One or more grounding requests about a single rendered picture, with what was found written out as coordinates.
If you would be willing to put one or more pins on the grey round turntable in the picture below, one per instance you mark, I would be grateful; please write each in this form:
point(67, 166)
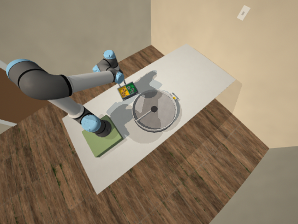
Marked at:
point(154, 110)

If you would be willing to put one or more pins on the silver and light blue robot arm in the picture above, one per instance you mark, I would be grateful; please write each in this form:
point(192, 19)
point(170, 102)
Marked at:
point(36, 83)

